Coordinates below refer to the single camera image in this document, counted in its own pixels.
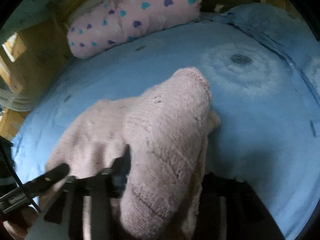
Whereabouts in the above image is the pink knitted cardigan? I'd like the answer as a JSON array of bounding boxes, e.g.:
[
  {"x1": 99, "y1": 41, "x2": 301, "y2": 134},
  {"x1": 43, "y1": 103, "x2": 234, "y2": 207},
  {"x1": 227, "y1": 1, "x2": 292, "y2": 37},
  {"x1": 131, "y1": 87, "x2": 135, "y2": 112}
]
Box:
[{"x1": 46, "y1": 68, "x2": 220, "y2": 239}]

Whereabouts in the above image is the person's right hand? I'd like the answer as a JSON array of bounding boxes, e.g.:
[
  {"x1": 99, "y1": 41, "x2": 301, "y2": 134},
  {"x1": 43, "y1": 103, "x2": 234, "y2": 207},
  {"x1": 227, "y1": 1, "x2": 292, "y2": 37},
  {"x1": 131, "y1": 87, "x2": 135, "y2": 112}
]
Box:
[{"x1": 3, "y1": 206, "x2": 39, "y2": 239}]

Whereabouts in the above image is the blue bed sheet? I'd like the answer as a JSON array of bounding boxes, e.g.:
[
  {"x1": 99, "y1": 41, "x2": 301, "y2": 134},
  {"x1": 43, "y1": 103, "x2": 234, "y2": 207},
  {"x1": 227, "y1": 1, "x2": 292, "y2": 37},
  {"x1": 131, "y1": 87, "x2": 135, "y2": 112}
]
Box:
[{"x1": 12, "y1": 14, "x2": 319, "y2": 239}]

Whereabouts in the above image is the pink heart-patterned pillow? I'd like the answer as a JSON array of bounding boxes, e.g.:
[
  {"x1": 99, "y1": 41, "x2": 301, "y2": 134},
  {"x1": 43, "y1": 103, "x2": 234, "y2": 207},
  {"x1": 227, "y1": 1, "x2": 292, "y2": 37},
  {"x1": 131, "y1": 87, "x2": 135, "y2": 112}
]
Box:
[{"x1": 67, "y1": 0, "x2": 201, "y2": 59}]

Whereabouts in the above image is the blue folded blanket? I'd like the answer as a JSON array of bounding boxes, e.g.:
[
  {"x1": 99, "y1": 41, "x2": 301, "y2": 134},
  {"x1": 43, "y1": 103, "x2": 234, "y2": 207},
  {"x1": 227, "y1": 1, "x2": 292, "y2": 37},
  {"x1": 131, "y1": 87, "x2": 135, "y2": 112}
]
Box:
[{"x1": 213, "y1": 3, "x2": 319, "y2": 86}]

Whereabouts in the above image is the black cable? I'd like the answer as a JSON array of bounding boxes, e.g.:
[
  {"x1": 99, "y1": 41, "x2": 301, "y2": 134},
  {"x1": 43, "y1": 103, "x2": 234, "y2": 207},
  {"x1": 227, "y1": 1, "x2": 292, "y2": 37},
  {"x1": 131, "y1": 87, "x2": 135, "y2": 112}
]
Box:
[{"x1": 0, "y1": 139, "x2": 42, "y2": 214}]

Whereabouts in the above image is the wooden bed frame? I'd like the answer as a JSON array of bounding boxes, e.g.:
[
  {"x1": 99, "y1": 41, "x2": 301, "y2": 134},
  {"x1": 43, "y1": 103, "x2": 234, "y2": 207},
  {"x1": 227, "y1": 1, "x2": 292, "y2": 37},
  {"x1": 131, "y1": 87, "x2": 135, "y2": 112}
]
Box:
[{"x1": 1, "y1": 33, "x2": 28, "y2": 141}]

